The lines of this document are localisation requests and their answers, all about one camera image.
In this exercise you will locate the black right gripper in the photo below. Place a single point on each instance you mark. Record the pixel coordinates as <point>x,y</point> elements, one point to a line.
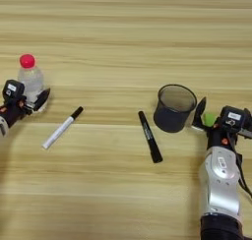
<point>220,139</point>

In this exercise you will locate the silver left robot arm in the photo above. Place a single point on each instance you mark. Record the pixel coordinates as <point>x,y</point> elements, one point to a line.
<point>3,127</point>

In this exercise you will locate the clear bottle with red cap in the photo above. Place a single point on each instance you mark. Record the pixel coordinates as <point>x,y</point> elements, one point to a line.
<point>31,78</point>

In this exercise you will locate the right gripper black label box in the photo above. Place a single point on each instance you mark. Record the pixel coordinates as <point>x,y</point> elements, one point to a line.
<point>233,117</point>

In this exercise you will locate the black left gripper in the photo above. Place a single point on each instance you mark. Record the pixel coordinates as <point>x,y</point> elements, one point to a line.
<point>13,114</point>

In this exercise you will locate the black marker pen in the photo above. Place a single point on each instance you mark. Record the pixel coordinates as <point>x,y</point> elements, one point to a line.
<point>149,135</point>

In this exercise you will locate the green rectangular block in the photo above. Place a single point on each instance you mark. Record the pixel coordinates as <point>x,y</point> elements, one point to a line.
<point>209,119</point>

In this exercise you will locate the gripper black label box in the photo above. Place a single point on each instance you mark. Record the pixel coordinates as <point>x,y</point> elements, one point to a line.
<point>233,117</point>
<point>13,90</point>

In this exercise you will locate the white marker with black cap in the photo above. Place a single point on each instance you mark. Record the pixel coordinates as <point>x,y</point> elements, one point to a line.
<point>60,129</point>

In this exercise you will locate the black mesh pen cup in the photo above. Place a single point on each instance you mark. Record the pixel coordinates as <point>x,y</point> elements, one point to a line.
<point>170,117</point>

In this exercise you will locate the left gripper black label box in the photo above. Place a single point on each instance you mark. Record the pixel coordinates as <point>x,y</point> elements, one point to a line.
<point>13,90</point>

